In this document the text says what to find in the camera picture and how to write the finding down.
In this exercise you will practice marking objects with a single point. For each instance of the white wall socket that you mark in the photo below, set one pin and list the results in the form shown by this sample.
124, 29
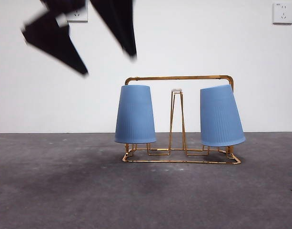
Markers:
79, 16
282, 13

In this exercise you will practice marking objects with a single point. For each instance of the blue ribbed plastic cup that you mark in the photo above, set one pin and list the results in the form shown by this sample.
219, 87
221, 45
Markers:
219, 119
135, 114

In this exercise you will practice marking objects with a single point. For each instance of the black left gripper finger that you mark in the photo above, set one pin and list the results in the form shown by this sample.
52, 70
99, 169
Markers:
53, 40
122, 23

